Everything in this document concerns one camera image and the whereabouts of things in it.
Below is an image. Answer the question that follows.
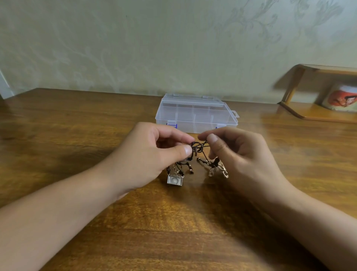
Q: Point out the person's left hand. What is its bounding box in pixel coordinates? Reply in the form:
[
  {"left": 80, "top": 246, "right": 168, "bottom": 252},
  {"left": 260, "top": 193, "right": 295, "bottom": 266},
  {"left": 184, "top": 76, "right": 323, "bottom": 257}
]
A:
[{"left": 95, "top": 122, "right": 196, "bottom": 200}]

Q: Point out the person's right hand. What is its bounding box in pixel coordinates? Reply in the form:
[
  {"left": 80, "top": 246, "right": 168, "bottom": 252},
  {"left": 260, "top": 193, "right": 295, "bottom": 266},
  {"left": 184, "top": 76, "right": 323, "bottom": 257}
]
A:
[{"left": 198, "top": 126, "right": 292, "bottom": 206}]

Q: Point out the clear plastic organizer box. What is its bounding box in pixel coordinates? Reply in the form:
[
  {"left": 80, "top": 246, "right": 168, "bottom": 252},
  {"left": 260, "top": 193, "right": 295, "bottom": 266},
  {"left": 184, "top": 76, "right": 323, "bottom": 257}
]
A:
[{"left": 155, "top": 93, "right": 240, "bottom": 134}]

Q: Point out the person's right forearm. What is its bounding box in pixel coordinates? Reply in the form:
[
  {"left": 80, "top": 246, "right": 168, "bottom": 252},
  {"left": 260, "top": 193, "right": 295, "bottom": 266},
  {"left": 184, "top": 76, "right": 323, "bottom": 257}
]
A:
[{"left": 259, "top": 184, "right": 357, "bottom": 271}]

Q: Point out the person's left forearm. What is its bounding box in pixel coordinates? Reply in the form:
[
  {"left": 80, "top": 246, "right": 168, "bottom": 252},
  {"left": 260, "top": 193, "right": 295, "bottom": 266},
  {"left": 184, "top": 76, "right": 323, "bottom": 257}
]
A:
[{"left": 0, "top": 166, "right": 129, "bottom": 271}]

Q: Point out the wooden shelf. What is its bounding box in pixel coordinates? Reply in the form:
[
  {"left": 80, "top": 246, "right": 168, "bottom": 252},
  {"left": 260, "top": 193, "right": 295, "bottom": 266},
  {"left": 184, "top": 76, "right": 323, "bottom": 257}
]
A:
[{"left": 278, "top": 64, "right": 357, "bottom": 124}]

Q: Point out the white printed mug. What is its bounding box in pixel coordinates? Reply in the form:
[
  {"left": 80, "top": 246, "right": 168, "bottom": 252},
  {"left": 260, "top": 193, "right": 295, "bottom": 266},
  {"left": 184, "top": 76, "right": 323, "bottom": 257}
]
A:
[{"left": 322, "top": 84, "right": 357, "bottom": 112}]

